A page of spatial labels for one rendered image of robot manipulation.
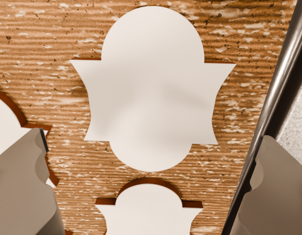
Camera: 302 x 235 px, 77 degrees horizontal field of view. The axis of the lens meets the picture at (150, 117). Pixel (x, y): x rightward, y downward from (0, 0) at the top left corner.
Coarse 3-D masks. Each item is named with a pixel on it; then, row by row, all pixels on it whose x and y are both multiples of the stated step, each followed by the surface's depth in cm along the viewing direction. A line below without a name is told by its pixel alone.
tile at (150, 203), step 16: (128, 192) 20; (144, 192) 20; (160, 192) 20; (176, 192) 20; (112, 208) 21; (128, 208) 21; (144, 208) 21; (160, 208) 21; (176, 208) 21; (192, 208) 21; (112, 224) 22; (128, 224) 22; (144, 224) 22; (160, 224) 22; (176, 224) 22
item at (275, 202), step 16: (272, 144) 10; (256, 160) 11; (272, 160) 9; (288, 160) 9; (256, 176) 9; (272, 176) 8; (288, 176) 8; (256, 192) 7; (272, 192) 7; (288, 192) 7; (240, 208) 7; (256, 208) 7; (272, 208) 7; (288, 208) 7; (240, 224) 6; (256, 224) 6; (272, 224) 6; (288, 224) 6
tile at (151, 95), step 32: (128, 32) 13; (160, 32) 13; (192, 32) 13; (96, 64) 14; (128, 64) 14; (160, 64) 14; (192, 64) 14; (224, 64) 13; (96, 96) 15; (128, 96) 15; (160, 96) 15; (192, 96) 15; (96, 128) 16; (128, 128) 16; (160, 128) 16; (192, 128) 16; (128, 160) 18; (160, 160) 18
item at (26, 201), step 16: (16, 144) 9; (32, 144) 10; (0, 160) 8; (16, 160) 8; (32, 160) 8; (0, 176) 8; (16, 176) 8; (32, 176) 8; (48, 176) 10; (0, 192) 7; (16, 192) 7; (32, 192) 7; (48, 192) 7; (0, 208) 6; (16, 208) 6; (32, 208) 6; (48, 208) 6; (0, 224) 6; (16, 224) 6; (32, 224) 6; (48, 224) 6
